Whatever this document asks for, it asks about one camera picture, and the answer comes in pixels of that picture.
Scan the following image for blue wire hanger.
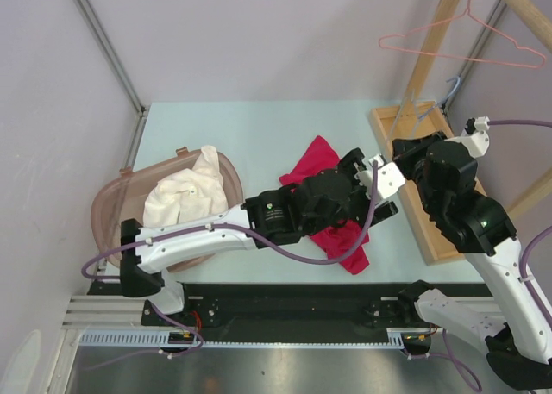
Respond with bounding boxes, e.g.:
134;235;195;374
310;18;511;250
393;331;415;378
386;75;461;141

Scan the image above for brown translucent plastic basket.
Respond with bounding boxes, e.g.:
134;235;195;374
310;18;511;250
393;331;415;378
91;147;245;272

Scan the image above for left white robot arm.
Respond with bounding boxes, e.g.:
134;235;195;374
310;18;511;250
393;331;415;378
119;148;405;325

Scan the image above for white t shirt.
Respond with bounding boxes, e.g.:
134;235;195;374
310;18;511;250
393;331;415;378
143;146;229;228

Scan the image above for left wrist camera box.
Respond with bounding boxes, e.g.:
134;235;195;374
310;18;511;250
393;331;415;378
354;154;406;200

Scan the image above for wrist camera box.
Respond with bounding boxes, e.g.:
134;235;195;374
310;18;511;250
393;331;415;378
354;154;406;200
448;116;490;158

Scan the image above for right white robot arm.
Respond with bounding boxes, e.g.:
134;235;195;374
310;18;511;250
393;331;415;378
392;132;551;391

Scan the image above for white cable duct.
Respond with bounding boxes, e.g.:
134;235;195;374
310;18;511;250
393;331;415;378
78;329;405;351

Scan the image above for pink wire hanger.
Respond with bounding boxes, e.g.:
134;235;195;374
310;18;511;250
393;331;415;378
377;0;548;75

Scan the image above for red t shirt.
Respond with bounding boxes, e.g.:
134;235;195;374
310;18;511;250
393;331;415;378
279;135;369;275

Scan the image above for wooden clothes rack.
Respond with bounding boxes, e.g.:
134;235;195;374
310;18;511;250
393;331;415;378
369;0;551;266

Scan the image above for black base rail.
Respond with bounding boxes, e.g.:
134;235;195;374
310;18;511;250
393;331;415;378
141;281;436;343

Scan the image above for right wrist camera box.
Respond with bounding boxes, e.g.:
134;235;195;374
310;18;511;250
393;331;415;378
448;116;490;158

